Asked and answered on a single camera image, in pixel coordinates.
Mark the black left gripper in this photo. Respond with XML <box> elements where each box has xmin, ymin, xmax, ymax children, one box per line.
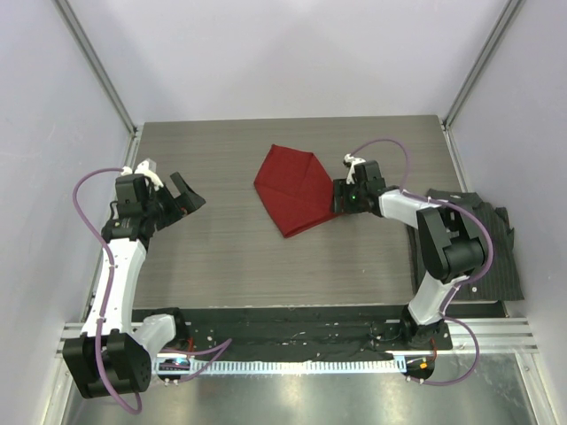
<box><xmin>142</xmin><ymin>174</ymin><xmax>203</xmax><ymax>231</ymax></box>

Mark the red cloth napkin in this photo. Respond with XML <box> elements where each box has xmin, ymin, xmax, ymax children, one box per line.
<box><xmin>253</xmin><ymin>144</ymin><xmax>338</xmax><ymax>238</ymax></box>

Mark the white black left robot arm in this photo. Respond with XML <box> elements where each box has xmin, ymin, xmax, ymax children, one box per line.
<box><xmin>62</xmin><ymin>169</ymin><xmax>206</xmax><ymax>399</ymax></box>

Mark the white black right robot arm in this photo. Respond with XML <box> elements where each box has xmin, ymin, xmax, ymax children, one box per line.
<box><xmin>331</xmin><ymin>154</ymin><xmax>493</xmax><ymax>350</ymax></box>

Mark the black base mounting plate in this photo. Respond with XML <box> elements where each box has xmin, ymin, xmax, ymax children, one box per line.
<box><xmin>128</xmin><ymin>302</ymin><xmax>509</xmax><ymax>362</ymax></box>

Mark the dark striped button shirt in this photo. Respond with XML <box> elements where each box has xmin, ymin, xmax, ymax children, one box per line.
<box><xmin>427</xmin><ymin>189</ymin><xmax>524</xmax><ymax>302</ymax></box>

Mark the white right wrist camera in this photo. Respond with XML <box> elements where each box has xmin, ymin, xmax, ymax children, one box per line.
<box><xmin>343</xmin><ymin>153</ymin><xmax>366</xmax><ymax>185</ymax></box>

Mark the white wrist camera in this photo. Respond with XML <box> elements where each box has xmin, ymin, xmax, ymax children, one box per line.
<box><xmin>120</xmin><ymin>158</ymin><xmax>164</xmax><ymax>190</ymax></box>
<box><xmin>343</xmin><ymin>153</ymin><xmax>366</xmax><ymax>185</ymax></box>

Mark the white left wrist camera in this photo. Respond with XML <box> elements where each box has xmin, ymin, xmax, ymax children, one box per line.
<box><xmin>120</xmin><ymin>158</ymin><xmax>164</xmax><ymax>190</ymax></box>

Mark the left aluminium frame post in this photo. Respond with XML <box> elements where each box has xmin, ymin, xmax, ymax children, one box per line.
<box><xmin>52</xmin><ymin>0</ymin><xmax>137</xmax><ymax>135</ymax></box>

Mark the aluminium frame post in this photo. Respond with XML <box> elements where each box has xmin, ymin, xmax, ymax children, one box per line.
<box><xmin>442</xmin><ymin>0</ymin><xmax>525</xmax><ymax>131</ymax></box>
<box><xmin>52</xmin><ymin>0</ymin><xmax>137</xmax><ymax>135</ymax></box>

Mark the white slotted cable duct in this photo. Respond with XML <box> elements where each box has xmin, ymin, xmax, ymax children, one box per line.
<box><xmin>150</xmin><ymin>358</ymin><xmax>408</xmax><ymax>375</ymax></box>

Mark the aluminium front rail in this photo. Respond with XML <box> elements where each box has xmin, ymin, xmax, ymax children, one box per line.
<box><xmin>55</xmin><ymin>317</ymin><xmax>540</xmax><ymax>358</ymax></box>

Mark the right aluminium frame post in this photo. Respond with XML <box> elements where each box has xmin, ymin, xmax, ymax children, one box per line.
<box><xmin>442</xmin><ymin>0</ymin><xmax>525</xmax><ymax>131</ymax></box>

